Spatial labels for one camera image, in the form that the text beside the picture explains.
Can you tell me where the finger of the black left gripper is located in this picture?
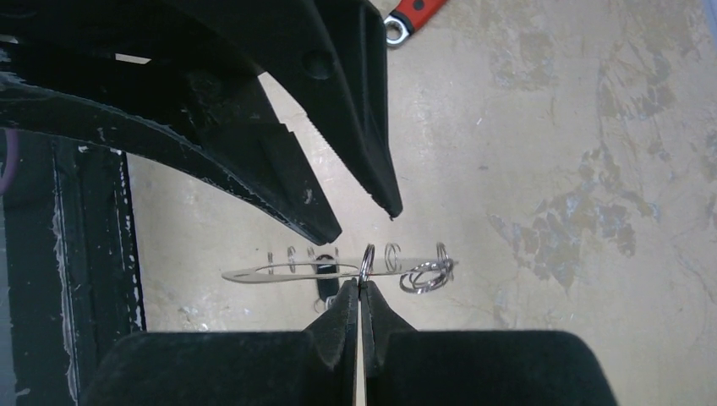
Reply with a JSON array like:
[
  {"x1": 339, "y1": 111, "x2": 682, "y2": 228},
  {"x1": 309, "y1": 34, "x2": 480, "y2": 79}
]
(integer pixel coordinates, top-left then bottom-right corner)
[
  {"x1": 171, "y1": 1, "x2": 403, "y2": 218},
  {"x1": 1, "y1": 42, "x2": 342, "y2": 245}
]

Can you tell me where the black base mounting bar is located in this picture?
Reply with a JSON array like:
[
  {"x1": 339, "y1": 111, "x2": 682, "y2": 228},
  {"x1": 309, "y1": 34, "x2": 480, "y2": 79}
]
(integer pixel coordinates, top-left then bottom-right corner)
[{"x1": 1, "y1": 133, "x2": 146, "y2": 405}]

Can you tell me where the red adjustable wrench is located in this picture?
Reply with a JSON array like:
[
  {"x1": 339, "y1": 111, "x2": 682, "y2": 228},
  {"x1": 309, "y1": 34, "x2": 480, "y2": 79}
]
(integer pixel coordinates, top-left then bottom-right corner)
[{"x1": 384, "y1": 0, "x2": 447, "y2": 47}]

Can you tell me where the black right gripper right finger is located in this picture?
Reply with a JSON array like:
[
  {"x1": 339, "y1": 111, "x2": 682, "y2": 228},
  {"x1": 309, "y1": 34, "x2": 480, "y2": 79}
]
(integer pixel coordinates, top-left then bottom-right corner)
[{"x1": 359, "y1": 282, "x2": 617, "y2": 405}]

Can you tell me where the large metal key organizer ring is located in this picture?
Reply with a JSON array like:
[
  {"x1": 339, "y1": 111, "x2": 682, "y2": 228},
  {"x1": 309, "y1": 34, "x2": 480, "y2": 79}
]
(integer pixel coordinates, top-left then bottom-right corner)
[{"x1": 221, "y1": 242, "x2": 459, "y2": 296}]

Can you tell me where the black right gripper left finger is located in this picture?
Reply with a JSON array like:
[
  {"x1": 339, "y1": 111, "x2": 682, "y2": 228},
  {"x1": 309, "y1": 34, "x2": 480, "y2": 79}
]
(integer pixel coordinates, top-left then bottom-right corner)
[{"x1": 80, "y1": 280, "x2": 359, "y2": 405}]

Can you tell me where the black key tag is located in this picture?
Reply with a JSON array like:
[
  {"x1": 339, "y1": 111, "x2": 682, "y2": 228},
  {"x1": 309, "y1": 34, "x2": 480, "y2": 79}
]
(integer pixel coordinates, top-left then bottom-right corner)
[{"x1": 315, "y1": 255, "x2": 339, "y2": 309}]

